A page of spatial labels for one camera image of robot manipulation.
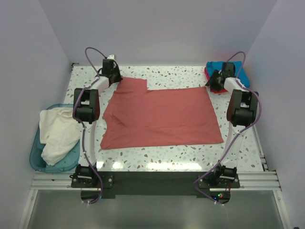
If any salmon pink t shirt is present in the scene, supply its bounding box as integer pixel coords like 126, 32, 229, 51
101, 77, 223, 150

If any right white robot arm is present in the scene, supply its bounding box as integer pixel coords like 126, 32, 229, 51
206, 62, 258, 176

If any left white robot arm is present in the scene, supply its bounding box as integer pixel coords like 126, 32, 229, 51
72, 55, 122, 167

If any folded magenta t shirt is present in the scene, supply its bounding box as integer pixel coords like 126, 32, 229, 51
205, 70, 230, 94

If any folded blue t shirt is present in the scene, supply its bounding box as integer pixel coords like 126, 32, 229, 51
204, 61, 250, 88

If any cream white t shirt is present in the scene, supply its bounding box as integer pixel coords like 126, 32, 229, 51
39, 107, 80, 166

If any teal plastic basket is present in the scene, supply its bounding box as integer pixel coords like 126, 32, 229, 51
29, 104, 80, 173

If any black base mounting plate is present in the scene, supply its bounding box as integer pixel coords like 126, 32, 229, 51
70, 166, 241, 203

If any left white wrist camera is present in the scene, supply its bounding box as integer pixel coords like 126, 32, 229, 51
107, 54, 116, 60

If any aluminium frame rail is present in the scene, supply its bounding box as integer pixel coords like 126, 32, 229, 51
19, 168, 292, 229

